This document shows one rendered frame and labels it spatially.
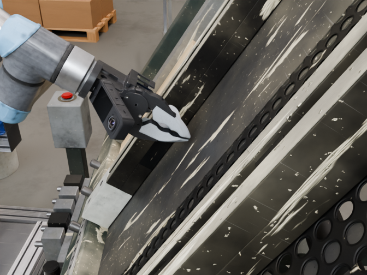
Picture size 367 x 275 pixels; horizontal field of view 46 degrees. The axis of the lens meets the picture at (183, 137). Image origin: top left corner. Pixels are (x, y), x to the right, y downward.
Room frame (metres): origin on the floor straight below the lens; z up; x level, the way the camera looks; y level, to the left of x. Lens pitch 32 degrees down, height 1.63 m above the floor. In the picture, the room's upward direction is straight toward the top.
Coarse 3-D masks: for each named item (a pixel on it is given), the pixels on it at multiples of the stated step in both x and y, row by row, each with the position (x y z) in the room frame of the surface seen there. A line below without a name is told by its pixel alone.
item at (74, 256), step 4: (84, 220) 0.79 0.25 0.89; (84, 224) 0.77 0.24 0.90; (80, 228) 0.77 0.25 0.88; (84, 228) 0.75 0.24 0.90; (80, 232) 0.75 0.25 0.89; (80, 236) 0.73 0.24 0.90; (76, 240) 0.74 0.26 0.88; (80, 240) 0.72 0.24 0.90; (76, 244) 0.71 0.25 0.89; (80, 244) 0.70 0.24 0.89; (76, 248) 0.69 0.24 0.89; (76, 252) 0.68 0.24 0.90; (72, 256) 0.68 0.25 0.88; (76, 256) 0.67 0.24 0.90; (72, 260) 0.66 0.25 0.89; (72, 264) 0.64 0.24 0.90; (68, 268) 0.65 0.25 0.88; (72, 268) 0.63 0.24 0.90; (68, 272) 0.63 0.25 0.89; (72, 272) 0.62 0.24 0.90
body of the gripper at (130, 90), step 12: (96, 72) 0.67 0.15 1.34; (108, 72) 0.71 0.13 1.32; (120, 72) 0.74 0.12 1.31; (132, 72) 0.72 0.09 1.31; (84, 84) 0.65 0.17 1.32; (120, 84) 0.70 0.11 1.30; (132, 84) 0.68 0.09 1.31; (144, 84) 0.73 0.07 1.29; (84, 96) 0.66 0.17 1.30; (120, 96) 0.65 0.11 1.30; (132, 96) 0.66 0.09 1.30; (132, 108) 0.66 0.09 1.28; (144, 108) 0.66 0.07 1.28
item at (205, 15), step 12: (216, 0) 1.13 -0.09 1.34; (204, 12) 1.13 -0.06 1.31; (216, 12) 1.13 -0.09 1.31; (192, 24) 1.15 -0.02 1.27; (204, 24) 1.13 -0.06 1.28; (192, 36) 1.13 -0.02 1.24; (180, 48) 1.13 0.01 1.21; (168, 60) 1.15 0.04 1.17; (168, 72) 1.13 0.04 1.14; (156, 84) 1.14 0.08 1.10
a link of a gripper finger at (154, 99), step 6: (144, 96) 0.66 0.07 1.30; (150, 96) 0.66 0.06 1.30; (156, 96) 0.66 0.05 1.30; (150, 102) 0.66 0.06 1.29; (156, 102) 0.66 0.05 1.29; (162, 102) 0.66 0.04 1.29; (150, 108) 0.66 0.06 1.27; (162, 108) 0.66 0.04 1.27; (168, 108) 0.66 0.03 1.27; (174, 114) 0.66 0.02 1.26
